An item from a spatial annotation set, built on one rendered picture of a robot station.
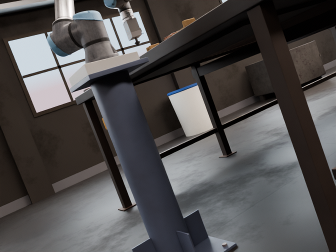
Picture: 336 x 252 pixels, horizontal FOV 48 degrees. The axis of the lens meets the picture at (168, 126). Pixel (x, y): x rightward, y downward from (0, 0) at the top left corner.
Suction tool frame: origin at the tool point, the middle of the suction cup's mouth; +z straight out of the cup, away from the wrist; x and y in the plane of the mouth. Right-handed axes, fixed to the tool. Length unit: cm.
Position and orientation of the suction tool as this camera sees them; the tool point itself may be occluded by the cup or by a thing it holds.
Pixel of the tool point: (138, 45)
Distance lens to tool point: 225.4
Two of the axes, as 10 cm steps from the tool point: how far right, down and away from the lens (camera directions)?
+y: -3.4, 0.4, 9.4
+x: -8.7, 3.6, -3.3
